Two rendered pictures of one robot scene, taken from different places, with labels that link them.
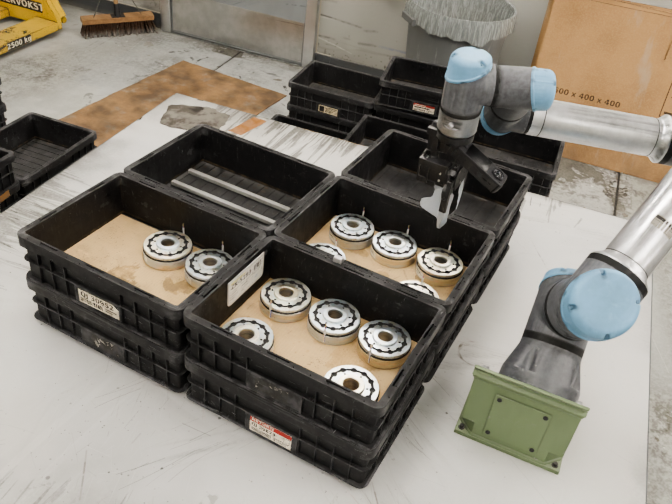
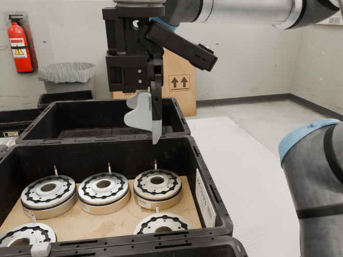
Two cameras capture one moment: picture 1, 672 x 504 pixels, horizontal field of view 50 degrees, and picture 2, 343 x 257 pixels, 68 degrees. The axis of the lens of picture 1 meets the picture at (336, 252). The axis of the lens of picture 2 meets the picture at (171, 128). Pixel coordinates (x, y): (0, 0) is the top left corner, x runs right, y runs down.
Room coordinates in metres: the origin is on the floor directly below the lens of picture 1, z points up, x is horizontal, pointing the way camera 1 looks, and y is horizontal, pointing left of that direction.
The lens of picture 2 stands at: (0.86, -0.03, 1.19)
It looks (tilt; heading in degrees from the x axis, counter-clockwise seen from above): 24 degrees down; 329
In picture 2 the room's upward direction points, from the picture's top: straight up
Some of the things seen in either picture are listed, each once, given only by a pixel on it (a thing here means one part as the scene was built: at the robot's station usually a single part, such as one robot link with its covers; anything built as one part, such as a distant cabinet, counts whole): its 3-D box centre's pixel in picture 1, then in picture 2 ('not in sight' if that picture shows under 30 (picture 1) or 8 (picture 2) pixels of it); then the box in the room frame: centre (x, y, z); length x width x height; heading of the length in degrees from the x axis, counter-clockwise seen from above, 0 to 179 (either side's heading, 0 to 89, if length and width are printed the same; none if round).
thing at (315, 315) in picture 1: (334, 316); not in sight; (1.04, -0.01, 0.86); 0.10 x 0.10 x 0.01
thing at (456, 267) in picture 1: (440, 262); (157, 182); (1.26, -0.23, 0.86); 0.10 x 0.10 x 0.01
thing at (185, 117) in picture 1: (193, 116); not in sight; (2.07, 0.52, 0.71); 0.22 x 0.19 x 0.01; 74
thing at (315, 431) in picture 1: (310, 374); not in sight; (0.97, 0.02, 0.76); 0.40 x 0.30 x 0.12; 66
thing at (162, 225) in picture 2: not in sight; (164, 233); (1.13, -0.17, 0.86); 0.05 x 0.05 x 0.01
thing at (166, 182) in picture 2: (440, 260); (157, 181); (1.26, -0.23, 0.86); 0.05 x 0.05 x 0.01
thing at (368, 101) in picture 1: (337, 115); (19, 136); (3.02, 0.08, 0.31); 0.40 x 0.30 x 0.34; 74
